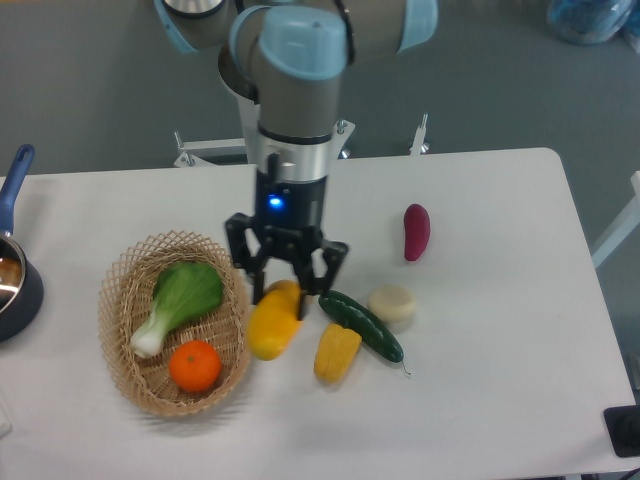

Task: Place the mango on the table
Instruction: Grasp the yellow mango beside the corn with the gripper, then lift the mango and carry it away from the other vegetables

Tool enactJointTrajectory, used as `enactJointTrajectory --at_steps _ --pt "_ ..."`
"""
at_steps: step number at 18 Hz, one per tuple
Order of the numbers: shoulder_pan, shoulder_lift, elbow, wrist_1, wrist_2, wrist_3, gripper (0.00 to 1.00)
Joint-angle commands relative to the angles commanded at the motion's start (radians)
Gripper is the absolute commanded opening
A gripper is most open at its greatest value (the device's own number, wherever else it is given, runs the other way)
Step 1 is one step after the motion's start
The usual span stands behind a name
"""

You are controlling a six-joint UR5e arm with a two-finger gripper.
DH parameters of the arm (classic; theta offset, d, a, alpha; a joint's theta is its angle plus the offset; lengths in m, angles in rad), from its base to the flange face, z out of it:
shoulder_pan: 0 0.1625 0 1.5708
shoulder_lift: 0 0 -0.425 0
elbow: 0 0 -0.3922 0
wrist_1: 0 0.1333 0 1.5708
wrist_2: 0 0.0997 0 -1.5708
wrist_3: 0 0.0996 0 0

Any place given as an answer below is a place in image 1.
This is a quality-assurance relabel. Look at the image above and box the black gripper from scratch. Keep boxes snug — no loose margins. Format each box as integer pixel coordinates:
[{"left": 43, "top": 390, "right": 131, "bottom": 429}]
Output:
[{"left": 225, "top": 152, "right": 349, "bottom": 320}]

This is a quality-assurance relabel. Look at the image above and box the yellow mango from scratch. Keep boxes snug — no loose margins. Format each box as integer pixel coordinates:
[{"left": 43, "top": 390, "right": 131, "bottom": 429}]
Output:
[{"left": 246, "top": 280, "right": 302, "bottom": 361}]

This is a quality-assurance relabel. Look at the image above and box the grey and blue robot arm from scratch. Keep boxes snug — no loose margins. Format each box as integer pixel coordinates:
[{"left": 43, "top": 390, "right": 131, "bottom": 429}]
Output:
[{"left": 155, "top": 1, "right": 439, "bottom": 318}]

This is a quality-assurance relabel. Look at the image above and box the green bok choy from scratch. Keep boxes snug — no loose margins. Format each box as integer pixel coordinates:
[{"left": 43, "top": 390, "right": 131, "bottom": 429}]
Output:
[{"left": 130, "top": 262, "right": 223, "bottom": 358}]

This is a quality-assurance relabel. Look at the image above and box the yellow bell pepper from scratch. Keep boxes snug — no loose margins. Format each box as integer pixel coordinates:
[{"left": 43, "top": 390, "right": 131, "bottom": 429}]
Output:
[{"left": 314, "top": 324, "right": 362, "bottom": 384}]

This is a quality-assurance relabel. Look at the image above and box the dark green cucumber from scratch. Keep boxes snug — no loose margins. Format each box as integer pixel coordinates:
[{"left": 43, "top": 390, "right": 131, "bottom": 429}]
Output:
[{"left": 318, "top": 290, "right": 409, "bottom": 375}]

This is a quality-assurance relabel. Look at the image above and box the cream round cake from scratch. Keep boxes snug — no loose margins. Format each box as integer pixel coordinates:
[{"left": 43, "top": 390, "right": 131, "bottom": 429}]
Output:
[{"left": 367, "top": 285, "right": 416, "bottom": 333}]

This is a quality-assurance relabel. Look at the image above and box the woven wicker basket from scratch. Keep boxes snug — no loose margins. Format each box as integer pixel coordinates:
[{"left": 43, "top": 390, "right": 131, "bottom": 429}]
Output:
[{"left": 99, "top": 231, "right": 250, "bottom": 416}]

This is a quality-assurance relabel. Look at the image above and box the purple sweet potato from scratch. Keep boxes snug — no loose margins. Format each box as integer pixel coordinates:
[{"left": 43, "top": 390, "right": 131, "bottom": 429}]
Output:
[{"left": 403, "top": 203, "right": 431, "bottom": 262}]

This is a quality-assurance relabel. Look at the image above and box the orange mandarin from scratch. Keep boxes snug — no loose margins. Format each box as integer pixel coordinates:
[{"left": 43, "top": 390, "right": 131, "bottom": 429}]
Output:
[{"left": 168, "top": 340, "right": 222, "bottom": 393}]

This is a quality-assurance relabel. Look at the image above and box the dark blue saucepan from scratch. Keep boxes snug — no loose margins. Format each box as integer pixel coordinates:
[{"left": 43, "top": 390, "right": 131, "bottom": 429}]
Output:
[{"left": 1, "top": 144, "right": 44, "bottom": 342}]

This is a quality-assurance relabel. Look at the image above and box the blue plastic bag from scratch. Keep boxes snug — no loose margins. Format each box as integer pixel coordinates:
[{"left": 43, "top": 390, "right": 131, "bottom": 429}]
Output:
[{"left": 546, "top": 0, "right": 639, "bottom": 45}]

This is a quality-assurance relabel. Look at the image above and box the black device at table edge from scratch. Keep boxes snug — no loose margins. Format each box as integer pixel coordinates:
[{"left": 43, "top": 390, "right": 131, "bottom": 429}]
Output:
[{"left": 603, "top": 405, "right": 639, "bottom": 458}]

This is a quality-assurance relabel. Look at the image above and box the white frame at right edge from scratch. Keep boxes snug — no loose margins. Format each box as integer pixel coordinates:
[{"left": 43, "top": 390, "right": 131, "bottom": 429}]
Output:
[{"left": 591, "top": 171, "right": 639, "bottom": 268}]

